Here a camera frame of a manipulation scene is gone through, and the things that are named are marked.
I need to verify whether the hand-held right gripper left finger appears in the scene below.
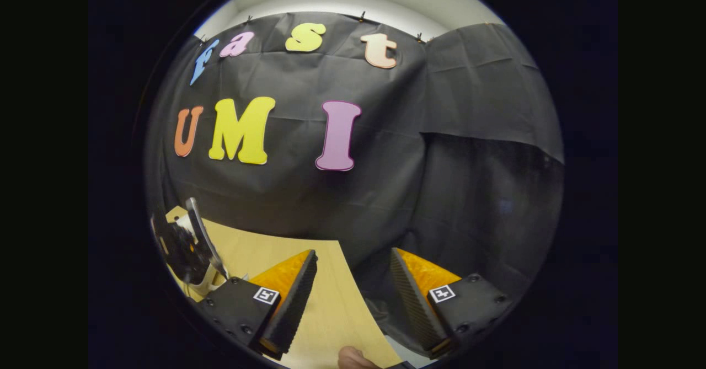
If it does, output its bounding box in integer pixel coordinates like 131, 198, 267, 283
197, 249, 319, 361

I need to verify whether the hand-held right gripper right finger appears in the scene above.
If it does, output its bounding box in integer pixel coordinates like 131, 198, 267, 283
389, 247, 515, 360

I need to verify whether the white suitcase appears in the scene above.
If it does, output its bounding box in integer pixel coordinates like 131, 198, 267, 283
150, 197, 249, 298

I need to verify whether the black backdrop cloth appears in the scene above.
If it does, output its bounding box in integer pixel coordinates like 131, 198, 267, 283
145, 12, 564, 353

